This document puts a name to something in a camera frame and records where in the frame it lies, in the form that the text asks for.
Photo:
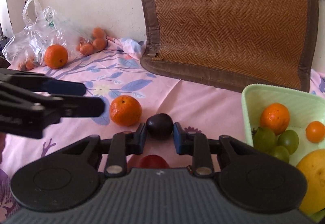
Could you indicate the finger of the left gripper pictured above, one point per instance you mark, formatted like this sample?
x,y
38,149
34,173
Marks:
x,y
77,106
61,87

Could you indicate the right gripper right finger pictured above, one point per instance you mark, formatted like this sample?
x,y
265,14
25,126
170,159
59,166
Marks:
x,y
196,145

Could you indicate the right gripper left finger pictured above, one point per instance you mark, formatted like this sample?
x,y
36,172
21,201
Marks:
x,y
120,146

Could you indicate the orange mandarin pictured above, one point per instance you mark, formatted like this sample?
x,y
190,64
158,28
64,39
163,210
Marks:
x,y
125,111

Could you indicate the dark purple plum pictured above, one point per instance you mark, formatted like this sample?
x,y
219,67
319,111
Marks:
x,y
159,126

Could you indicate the orange cherry tomato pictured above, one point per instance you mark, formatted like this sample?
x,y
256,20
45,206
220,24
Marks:
x,y
315,132

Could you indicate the large orange by bag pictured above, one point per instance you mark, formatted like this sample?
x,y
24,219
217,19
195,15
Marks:
x,y
56,56

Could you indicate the pink patterned bedsheet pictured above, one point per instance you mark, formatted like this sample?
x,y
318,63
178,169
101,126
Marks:
x,y
61,176

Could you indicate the red cherry tomato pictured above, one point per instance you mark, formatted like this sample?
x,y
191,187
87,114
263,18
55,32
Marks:
x,y
153,161

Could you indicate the clear plastic bag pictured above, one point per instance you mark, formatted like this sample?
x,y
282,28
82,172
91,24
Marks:
x,y
43,28

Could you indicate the pile of small oranges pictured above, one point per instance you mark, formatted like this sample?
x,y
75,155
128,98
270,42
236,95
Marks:
x,y
95,44

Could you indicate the green tomato in bowl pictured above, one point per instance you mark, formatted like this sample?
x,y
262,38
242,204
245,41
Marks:
x,y
264,139

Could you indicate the small mandarin in bowl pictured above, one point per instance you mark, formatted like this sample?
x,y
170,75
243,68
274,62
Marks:
x,y
276,117

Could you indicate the green grape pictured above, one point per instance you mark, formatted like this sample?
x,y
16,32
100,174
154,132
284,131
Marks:
x,y
290,140
281,153

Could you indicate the light green fruit bowl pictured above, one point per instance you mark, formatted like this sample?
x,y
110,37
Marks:
x,y
289,124

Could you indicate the yellow lemon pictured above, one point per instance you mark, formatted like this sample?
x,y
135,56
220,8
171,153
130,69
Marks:
x,y
312,167

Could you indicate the brown woven seat cushion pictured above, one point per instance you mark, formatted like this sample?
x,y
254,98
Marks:
x,y
232,43

